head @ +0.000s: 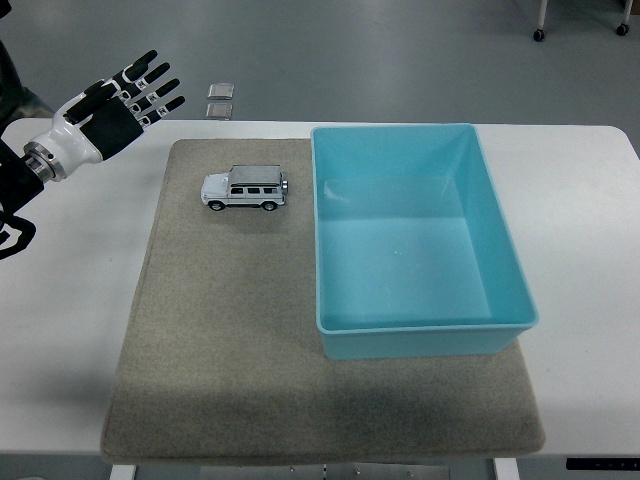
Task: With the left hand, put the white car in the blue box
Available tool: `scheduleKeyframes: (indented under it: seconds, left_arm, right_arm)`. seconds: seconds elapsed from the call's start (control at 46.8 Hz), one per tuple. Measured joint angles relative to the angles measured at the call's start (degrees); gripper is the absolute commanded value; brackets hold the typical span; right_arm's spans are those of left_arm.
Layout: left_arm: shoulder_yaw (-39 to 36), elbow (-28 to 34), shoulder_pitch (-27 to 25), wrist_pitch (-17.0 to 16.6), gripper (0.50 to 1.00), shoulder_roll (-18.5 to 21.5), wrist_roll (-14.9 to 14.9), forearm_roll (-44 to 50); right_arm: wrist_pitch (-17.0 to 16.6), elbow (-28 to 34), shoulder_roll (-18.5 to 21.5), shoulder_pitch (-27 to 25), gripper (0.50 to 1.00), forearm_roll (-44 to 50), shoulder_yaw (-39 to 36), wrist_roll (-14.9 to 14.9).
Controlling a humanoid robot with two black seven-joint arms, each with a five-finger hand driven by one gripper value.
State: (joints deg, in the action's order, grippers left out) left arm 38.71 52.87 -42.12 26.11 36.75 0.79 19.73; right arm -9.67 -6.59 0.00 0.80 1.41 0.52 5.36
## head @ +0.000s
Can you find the black table control panel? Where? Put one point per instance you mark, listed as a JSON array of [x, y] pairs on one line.
[[602, 464]]

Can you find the white toy car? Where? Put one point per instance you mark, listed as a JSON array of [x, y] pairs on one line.
[[245, 189]]

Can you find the white cart with castors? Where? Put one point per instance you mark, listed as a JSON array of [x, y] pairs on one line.
[[582, 17]]

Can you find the silver floor socket plate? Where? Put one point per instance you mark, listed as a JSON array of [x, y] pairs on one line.
[[219, 110], [221, 90]]

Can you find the white table leg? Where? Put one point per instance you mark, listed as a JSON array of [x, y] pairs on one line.
[[506, 469], [122, 472]]

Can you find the brown felt mat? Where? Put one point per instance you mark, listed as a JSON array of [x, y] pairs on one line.
[[250, 325]]

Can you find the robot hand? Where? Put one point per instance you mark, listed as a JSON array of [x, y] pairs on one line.
[[75, 134]]

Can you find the blue plastic box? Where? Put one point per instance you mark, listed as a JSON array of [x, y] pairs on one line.
[[410, 240]]

